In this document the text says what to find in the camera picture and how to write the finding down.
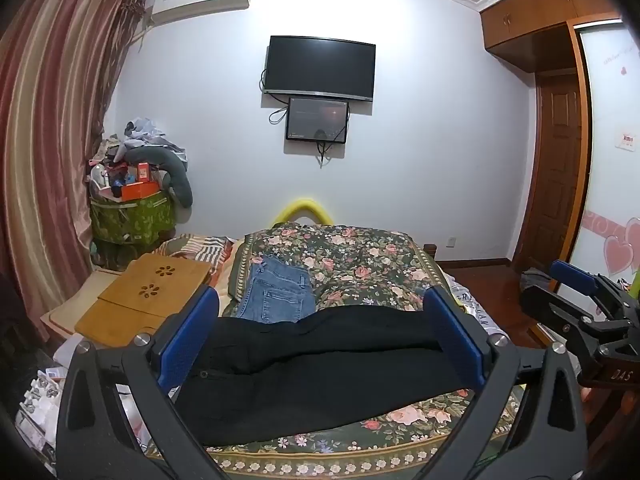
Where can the black pants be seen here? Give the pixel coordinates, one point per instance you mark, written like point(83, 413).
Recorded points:
point(310, 375)

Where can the blue jeans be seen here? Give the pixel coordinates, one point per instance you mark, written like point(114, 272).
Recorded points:
point(275, 295)

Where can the orange box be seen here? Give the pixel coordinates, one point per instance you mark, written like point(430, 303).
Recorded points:
point(140, 191)

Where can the wooden lap desk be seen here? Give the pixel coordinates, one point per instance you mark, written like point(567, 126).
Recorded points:
point(140, 300)

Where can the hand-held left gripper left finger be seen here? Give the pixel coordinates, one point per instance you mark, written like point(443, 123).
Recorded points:
point(192, 340)

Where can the green leaf-print storage bag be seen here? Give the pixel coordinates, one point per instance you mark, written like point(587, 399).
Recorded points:
point(135, 217)

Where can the pile of white packets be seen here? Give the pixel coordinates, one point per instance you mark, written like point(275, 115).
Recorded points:
point(45, 395)

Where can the wooden overhead cabinet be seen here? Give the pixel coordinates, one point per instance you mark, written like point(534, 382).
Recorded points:
point(530, 15)

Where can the white heart-print wardrobe door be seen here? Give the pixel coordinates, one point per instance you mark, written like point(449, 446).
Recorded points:
point(610, 185)

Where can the striped cloth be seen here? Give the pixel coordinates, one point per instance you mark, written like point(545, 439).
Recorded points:
point(200, 250)

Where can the small black monitor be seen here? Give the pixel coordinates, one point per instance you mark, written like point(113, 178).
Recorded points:
point(315, 117)

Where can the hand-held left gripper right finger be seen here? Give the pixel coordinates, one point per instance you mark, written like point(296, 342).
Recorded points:
point(452, 340)

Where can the white printed bedsheet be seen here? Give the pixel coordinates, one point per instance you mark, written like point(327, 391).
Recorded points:
point(475, 305)

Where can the pile of clothes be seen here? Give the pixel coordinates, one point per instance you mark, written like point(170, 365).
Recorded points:
point(145, 132)

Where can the white wall socket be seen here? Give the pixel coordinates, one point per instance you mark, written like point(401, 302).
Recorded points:
point(452, 242)

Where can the floral blanket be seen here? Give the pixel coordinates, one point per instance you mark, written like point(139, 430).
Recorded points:
point(360, 265)

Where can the brown wooden door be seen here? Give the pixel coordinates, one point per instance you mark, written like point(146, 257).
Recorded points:
point(555, 160)

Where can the small red box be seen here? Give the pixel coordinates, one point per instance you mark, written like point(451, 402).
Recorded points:
point(144, 172)

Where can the pale wooden board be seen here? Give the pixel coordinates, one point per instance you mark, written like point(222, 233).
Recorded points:
point(65, 315)

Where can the grey curved pillow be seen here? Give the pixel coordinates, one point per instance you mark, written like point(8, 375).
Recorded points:
point(177, 180)

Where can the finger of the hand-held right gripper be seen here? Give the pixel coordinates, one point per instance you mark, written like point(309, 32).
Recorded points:
point(555, 307)
point(575, 275)

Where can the black wall television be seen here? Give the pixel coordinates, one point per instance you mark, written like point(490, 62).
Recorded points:
point(320, 67)

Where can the pink striped curtain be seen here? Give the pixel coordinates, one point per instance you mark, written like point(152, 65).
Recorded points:
point(45, 135)

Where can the small red-white sticker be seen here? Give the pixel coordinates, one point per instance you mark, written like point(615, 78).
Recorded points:
point(626, 140)

